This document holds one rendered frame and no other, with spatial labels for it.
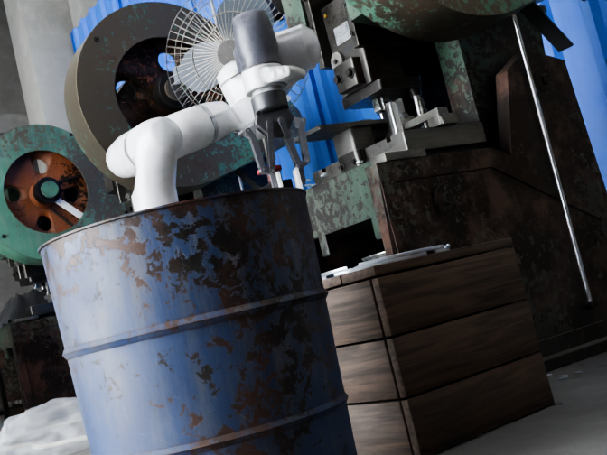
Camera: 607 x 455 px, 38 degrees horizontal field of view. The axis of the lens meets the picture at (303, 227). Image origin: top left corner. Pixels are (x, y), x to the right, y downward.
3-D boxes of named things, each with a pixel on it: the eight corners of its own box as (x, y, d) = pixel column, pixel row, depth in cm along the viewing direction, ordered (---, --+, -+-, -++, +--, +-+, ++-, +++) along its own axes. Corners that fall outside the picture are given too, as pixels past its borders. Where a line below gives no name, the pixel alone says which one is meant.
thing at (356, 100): (384, 97, 249) (379, 78, 250) (343, 118, 266) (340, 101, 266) (425, 93, 258) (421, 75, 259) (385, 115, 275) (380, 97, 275)
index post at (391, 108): (397, 133, 237) (388, 99, 238) (390, 136, 240) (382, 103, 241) (405, 132, 239) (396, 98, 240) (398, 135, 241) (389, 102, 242)
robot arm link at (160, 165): (169, 213, 203) (145, 110, 206) (129, 230, 217) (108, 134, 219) (208, 208, 211) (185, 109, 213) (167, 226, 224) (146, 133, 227)
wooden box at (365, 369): (421, 459, 154) (373, 265, 157) (292, 462, 183) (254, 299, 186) (555, 403, 179) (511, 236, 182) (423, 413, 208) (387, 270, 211)
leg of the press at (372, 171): (446, 408, 210) (357, 48, 218) (415, 410, 219) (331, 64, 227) (673, 329, 261) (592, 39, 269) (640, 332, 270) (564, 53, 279)
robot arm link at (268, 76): (238, 79, 189) (245, 104, 188) (245, 60, 177) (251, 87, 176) (294, 69, 191) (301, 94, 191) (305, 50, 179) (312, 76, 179)
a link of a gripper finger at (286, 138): (274, 124, 186) (280, 121, 187) (295, 171, 186) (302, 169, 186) (276, 118, 182) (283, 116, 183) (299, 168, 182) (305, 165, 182)
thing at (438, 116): (443, 123, 238) (434, 87, 239) (404, 141, 252) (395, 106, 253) (459, 121, 242) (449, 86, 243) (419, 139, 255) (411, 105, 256)
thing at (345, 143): (330, 171, 238) (318, 123, 239) (303, 183, 249) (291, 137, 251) (400, 162, 252) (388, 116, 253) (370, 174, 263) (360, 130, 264)
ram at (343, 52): (359, 82, 249) (335, -17, 252) (330, 99, 262) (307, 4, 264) (406, 78, 259) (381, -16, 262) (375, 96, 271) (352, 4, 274)
